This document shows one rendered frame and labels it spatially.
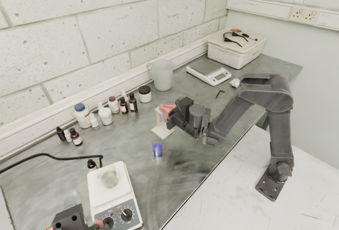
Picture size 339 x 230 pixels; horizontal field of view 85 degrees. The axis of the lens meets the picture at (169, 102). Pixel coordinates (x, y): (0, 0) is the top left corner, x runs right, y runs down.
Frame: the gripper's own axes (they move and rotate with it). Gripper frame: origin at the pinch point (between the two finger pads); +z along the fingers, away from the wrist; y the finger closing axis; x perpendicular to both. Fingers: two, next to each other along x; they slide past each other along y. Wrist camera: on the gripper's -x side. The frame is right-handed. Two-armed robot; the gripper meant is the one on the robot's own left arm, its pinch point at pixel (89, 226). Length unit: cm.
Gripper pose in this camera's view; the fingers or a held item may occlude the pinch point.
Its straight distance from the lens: 57.8
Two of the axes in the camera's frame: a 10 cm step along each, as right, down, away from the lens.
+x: 2.7, 9.6, 0.5
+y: -9.1, 2.7, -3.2
